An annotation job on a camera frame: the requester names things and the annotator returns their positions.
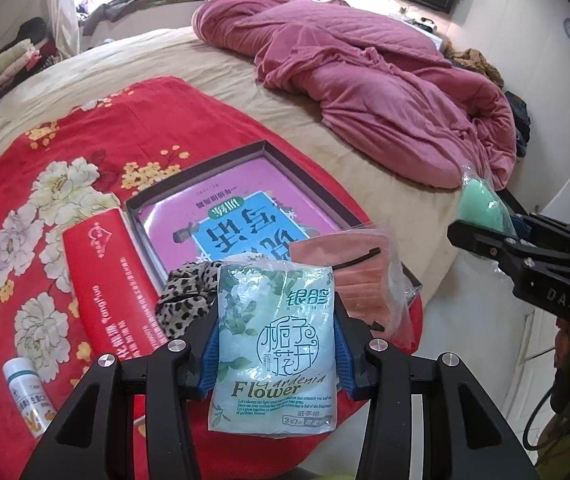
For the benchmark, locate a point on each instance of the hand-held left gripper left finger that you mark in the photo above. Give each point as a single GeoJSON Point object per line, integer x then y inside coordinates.
{"type": "Point", "coordinates": [209, 360]}

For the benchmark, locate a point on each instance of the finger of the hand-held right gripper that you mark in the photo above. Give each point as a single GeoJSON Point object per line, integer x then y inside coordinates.
{"type": "Point", "coordinates": [485, 242]}
{"type": "Point", "coordinates": [521, 223]}

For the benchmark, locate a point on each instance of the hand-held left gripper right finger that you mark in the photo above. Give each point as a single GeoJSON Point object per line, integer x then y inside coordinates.
{"type": "Point", "coordinates": [344, 360]}

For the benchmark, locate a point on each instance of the green sponge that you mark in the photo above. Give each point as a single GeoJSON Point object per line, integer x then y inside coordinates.
{"type": "Point", "coordinates": [480, 200]}

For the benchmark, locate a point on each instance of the leopard print cloth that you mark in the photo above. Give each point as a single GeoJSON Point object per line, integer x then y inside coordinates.
{"type": "Point", "coordinates": [185, 300]}

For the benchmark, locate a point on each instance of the green tissue packet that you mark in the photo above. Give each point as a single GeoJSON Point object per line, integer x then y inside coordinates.
{"type": "Point", "coordinates": [275, 340]}

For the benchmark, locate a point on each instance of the pink masks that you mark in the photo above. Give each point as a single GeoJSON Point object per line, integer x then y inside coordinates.
{"type": "Point", "coordinates": [365, 280]}

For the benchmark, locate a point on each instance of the dark clothes heap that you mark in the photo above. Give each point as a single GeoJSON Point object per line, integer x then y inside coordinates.
{"type": "Point", "coordinates": [517, 115]}

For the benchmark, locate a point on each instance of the red tissue box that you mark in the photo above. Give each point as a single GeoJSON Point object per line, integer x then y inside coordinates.
{"type": "Point", "coordinates": [110, 280]}

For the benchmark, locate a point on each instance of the pink and blue book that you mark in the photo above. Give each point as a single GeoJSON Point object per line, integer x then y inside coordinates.
{"type": "Point", "coordinates": [245, 210]}

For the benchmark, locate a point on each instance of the brown clothes heap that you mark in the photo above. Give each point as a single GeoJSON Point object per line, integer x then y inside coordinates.
{"type": "Point", "coordinates": [475, 62]}

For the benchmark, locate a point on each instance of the white vitamin bottle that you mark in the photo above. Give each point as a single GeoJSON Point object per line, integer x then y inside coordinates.
{"type": "Point", "coordinates": [25, 390]}

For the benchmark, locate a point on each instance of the pink duvet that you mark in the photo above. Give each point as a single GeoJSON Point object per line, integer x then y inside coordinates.
{"type": "Point", "coordinates": [365, 85]}

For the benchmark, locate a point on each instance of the red floral blanket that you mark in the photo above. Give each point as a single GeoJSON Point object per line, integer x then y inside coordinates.
{"type": "Point", "coordinates": [90, 125]}

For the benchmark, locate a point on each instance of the beige bed sheet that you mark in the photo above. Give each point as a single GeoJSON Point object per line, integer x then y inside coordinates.
{"type": "Point", "coordinates": [190, 60]}

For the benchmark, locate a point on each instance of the stack of folded clothes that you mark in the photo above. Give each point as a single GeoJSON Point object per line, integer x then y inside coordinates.
{"type": "Point", "coordinates": [5, 65]}

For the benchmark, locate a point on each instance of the grey clothes pile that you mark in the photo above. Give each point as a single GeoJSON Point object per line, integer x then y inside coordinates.
{"type": "Point", "coordinates": [115, 10]}

